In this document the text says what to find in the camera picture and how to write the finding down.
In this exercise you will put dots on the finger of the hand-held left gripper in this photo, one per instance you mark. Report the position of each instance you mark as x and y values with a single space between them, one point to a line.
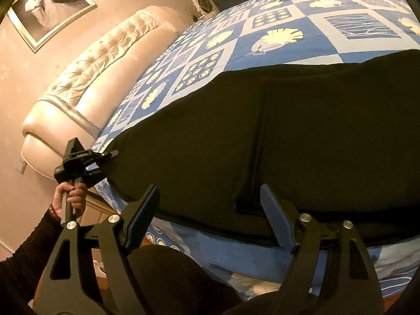
105 155
96 174

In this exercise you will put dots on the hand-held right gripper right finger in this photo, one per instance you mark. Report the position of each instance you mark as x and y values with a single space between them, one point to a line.
277 216

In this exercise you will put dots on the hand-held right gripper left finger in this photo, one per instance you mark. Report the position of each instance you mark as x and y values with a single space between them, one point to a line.
141 223

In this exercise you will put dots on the black pants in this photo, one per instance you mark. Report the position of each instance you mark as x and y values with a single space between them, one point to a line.
262 137

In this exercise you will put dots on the person's left forearm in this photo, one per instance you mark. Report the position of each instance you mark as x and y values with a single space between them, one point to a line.
26 256

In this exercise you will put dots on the person's left hand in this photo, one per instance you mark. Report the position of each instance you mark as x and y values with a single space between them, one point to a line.
59 200

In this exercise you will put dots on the person's left leg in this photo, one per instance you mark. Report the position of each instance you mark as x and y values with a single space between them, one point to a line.
183 279

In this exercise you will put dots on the cream tufted headboard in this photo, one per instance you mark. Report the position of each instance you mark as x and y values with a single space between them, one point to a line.
98 72

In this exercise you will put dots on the small white fan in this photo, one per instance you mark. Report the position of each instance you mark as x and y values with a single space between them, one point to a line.
205 5

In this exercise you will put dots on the blue patterned bedsheet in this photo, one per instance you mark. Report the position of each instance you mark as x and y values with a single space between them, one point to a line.
279 16

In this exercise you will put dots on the wall socket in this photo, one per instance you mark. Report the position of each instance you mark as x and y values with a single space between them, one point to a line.
22 165

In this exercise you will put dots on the silver framed wall picture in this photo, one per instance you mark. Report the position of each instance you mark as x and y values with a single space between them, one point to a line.
49 3

